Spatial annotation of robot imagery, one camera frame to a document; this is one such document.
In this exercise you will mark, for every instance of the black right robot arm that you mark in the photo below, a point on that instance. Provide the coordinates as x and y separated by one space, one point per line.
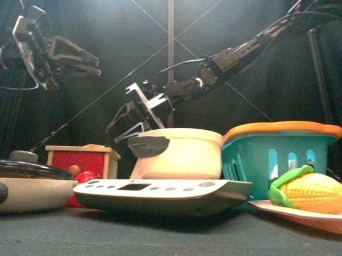
236 58

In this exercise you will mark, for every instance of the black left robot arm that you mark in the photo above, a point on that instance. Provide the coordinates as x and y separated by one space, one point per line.
9 63

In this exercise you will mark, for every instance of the small brown toy egg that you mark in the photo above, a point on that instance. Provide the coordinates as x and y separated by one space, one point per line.
75 170

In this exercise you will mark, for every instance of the cream toy cooking pot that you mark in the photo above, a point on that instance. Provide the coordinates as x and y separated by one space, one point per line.
182 153

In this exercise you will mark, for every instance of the red wooden toy box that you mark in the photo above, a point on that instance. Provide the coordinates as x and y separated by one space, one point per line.
85 160

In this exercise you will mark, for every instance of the red toy pepper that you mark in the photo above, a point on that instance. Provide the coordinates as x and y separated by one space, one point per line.
85 180

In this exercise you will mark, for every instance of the glass pan lid grey knob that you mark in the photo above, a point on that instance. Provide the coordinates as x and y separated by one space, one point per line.
27 168

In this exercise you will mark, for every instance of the teal basket orange rim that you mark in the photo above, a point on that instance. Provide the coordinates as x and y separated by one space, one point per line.
262 150

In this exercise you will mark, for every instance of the grey toy frying pan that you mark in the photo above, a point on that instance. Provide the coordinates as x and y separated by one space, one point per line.
31 195

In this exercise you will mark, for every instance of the yellow toy corn green husk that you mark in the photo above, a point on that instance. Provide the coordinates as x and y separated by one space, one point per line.
312 193

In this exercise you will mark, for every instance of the pink toy cutting board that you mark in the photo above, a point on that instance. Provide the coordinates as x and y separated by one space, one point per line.
308 218

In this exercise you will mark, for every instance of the vertical metal frame pole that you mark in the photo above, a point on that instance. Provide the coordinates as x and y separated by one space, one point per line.
170 40

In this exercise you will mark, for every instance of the dark upright frame post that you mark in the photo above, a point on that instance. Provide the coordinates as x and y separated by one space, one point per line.
320 76

